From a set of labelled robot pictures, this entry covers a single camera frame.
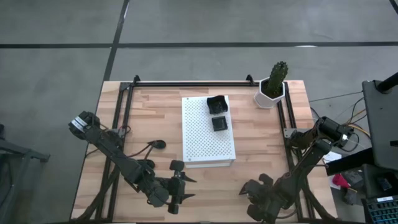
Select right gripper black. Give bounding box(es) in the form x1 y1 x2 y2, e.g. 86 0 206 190
248 173 290 223

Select thin black floor cable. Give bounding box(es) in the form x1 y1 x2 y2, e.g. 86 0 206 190
309 91 364 103

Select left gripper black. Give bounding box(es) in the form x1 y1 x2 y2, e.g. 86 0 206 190
146 159 198 215

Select black round pole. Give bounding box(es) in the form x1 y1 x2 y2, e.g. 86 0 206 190
376 72 398 94

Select white paper sheet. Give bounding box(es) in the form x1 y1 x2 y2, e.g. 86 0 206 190
322 151 343 164

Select grey metal equipment stand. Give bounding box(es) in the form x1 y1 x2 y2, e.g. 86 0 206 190
362 79 398 171

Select black flat bar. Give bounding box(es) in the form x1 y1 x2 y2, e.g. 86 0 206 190
325 147 374 177

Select black wavy-edged square plate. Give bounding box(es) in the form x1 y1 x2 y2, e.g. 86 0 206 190
206 95 229 115

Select small red object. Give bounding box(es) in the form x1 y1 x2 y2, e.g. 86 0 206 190
331 173 351 189

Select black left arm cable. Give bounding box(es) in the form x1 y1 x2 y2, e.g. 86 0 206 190
126 143 155 159

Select dark grey metal stand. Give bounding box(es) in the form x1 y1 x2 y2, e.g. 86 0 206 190
0 123 51 224

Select black small square plate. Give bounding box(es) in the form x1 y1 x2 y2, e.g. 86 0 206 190
211 115 229 132

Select white perforated metal shelf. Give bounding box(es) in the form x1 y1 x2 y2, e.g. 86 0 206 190
181 95 236 169

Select keyboard with coloured backlight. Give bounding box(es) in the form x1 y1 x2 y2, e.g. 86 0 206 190
362 195 398 224

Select white hexagonal plant pot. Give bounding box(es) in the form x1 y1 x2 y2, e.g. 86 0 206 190
253 77 286 109

